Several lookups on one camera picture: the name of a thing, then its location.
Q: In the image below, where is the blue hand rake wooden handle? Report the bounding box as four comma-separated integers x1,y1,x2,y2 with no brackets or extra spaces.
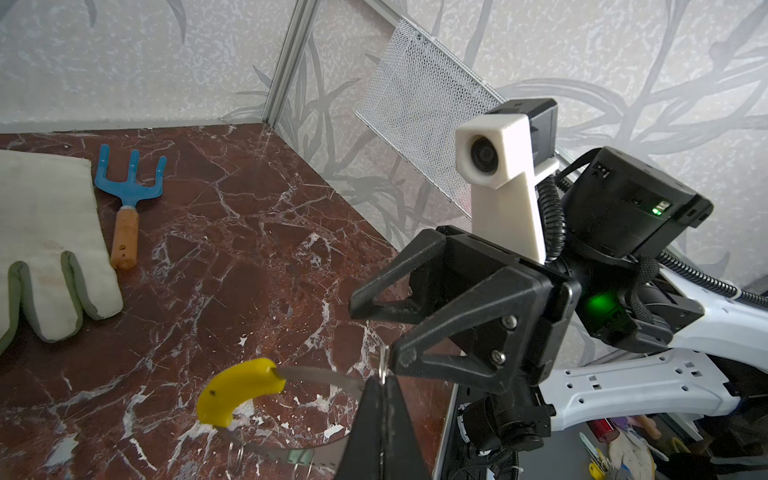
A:
94,144,167,270

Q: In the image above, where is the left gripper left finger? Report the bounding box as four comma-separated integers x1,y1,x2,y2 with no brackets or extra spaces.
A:
334,377,384,480

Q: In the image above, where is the cream gardening glove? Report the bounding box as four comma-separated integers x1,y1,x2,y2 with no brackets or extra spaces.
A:
1,150,123,349

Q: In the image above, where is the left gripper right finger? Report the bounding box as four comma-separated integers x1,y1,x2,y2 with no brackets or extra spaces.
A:
381,376,431,480

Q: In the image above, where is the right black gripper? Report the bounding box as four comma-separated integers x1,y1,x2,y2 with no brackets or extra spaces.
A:
349,229,581,394

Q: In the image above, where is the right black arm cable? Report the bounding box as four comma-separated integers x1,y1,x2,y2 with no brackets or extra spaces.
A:
535,146,768,313

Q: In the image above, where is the white wire mesh basket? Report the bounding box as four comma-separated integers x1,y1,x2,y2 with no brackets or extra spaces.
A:
355,18,504,217

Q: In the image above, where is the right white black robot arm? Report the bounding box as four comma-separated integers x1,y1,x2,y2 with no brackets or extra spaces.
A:
349,147,767,479

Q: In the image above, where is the aluminium frame rail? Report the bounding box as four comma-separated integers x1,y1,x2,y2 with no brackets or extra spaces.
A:
263,0,320,130

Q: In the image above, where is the metal keyring with yellow tag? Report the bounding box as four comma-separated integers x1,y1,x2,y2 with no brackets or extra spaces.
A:
196,358,365,478

